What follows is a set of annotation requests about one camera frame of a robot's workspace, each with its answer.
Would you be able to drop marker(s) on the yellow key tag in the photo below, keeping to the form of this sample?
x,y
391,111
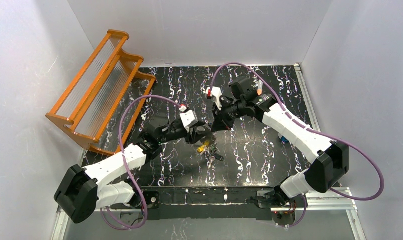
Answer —
x,y
204,147

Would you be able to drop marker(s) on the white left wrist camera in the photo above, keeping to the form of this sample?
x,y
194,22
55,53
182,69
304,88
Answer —
x,y
188,117

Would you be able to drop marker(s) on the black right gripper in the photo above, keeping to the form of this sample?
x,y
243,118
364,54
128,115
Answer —
x,y
219,117

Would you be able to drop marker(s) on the black key fob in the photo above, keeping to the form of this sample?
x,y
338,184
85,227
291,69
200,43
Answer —
x,y
216,157

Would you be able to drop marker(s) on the orange white marker pen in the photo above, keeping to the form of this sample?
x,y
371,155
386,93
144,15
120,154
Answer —
x,y
260,87

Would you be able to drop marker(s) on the orange wooden shelf rack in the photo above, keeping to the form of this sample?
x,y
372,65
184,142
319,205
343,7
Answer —
x,y
91,107

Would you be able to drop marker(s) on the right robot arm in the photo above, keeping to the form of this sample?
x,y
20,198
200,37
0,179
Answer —
x,y
329,159

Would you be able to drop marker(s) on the aluminium frame rail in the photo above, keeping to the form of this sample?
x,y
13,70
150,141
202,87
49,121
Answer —
x,y
225,213

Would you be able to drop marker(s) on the blue white round jar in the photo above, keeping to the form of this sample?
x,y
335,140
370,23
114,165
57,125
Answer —
x,y
282,138

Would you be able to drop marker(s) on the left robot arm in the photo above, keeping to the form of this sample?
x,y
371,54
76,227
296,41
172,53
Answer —
x,y
86,189

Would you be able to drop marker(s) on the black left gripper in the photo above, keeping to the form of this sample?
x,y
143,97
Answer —
x,y
195,133

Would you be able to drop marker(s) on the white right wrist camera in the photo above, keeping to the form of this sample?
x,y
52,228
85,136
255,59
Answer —
x,y
214,94

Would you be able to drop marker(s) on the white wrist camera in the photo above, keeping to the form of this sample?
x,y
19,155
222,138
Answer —
x,y
214,94
188,117

